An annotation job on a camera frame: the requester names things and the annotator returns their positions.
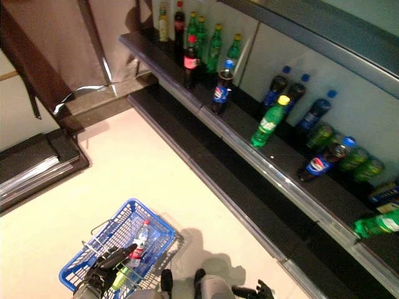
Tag blue plastic shopping basket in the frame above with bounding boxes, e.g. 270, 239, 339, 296
58, 198, 177, 297

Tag silver left robot leg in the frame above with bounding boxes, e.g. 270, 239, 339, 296
133, 268, 175, 299

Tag water bottle red label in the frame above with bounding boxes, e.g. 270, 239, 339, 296
127, 219, 151, 269

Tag black metal shelf board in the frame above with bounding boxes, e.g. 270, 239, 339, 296
127, 82, 399, 299
218, 0, 399, 99
119, 29, 399, 281

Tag dark metal post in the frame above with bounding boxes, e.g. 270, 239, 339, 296
77, 0, 112, 87

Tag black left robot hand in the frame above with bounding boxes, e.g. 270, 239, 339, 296
81, 244, 138, 295

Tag small yellow tea bottle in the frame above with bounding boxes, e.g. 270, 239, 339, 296
156, 2, 171, 43

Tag silver right robot leg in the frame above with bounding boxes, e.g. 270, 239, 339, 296
193, 267, 239, 299

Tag Coca-Cola bottle red label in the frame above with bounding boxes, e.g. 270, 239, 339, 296
182, 34, 201, 90
173, 1, 187, 60

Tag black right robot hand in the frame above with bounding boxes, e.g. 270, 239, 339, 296
232, 279, 276, 299

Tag grey stone plinth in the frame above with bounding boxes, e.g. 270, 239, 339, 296
52, 73, 160, 131

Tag silver robot leg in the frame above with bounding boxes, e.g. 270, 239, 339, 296
133, 268, 175, 299
193, 267, 239, 299

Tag dark display stand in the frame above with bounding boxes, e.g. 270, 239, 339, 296
0, 129, 91, 214

